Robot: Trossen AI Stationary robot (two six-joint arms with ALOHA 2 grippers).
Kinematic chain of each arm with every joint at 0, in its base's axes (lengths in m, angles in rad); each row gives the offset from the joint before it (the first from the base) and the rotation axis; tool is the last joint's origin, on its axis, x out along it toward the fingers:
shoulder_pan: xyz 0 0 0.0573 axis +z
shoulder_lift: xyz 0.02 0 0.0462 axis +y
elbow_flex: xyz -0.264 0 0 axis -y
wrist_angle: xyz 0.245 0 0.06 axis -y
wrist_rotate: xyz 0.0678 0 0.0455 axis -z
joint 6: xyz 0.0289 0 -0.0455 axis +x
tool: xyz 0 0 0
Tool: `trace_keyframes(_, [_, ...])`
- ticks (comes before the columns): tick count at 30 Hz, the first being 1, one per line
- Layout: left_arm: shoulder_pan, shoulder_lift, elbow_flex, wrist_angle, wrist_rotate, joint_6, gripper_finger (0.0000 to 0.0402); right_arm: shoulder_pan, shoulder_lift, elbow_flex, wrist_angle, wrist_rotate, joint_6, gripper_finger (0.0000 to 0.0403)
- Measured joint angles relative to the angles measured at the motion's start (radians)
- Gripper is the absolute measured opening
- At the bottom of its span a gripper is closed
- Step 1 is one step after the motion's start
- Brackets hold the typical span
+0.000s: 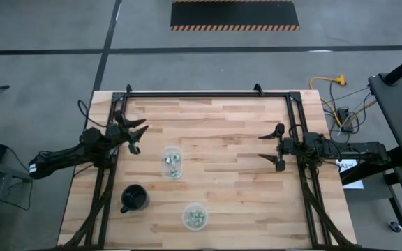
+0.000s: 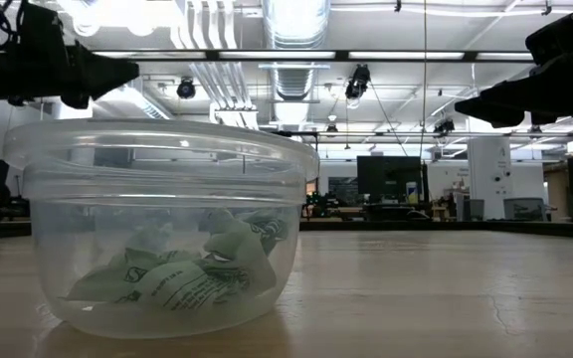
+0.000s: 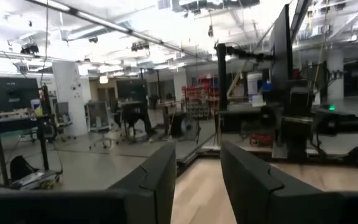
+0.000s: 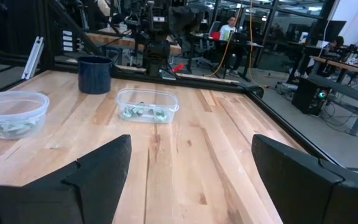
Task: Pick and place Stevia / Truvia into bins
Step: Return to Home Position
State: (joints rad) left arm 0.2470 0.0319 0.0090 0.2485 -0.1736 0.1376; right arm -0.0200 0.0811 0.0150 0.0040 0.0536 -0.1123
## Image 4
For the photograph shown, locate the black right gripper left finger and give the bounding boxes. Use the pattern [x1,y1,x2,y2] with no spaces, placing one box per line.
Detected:
[0,134,132,224]

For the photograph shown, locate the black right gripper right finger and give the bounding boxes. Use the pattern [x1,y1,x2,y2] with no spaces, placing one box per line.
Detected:
[251,134,358,224]

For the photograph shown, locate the green candy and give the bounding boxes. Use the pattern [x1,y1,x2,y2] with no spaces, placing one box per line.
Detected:
[121,105,134,119]

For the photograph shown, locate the white printed sweetener packet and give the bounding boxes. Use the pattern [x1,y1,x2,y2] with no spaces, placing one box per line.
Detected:
[0,123,17,137]

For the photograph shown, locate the black computer tower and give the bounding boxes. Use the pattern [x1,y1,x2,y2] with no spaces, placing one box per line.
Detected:
[291,77,331,116]

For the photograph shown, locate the rectangular clear plastic container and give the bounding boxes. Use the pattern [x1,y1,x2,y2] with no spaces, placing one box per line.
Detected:
[116,88,180,124]

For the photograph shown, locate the dark blue enamel pot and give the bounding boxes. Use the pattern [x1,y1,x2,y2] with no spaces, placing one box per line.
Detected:
[77,55,114,95]

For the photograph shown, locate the round clear plastic container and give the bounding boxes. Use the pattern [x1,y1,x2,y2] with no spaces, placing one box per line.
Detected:
[0,90,50,140]

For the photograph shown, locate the wood top metal desk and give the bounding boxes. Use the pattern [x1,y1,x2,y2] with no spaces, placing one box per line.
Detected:
[309,55,358,136]

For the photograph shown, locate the silver aluminium bar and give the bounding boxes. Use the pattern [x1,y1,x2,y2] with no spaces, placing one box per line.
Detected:
[21,35,45,80]

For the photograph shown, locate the wooden workbench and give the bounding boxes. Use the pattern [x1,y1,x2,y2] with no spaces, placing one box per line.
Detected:
[85,30,182,56]

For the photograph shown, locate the black box white labels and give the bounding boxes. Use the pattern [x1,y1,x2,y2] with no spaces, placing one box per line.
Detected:
[59,27,76,54]

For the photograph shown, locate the person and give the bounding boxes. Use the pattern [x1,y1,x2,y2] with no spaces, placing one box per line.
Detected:
[324,35,346,54]
[219,15,242,77]

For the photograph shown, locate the black office desk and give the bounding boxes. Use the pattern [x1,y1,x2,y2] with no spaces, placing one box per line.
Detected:
[191,39,264,82]

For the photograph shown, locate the black monitor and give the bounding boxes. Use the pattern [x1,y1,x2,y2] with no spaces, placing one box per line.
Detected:
[323,20,347,43]

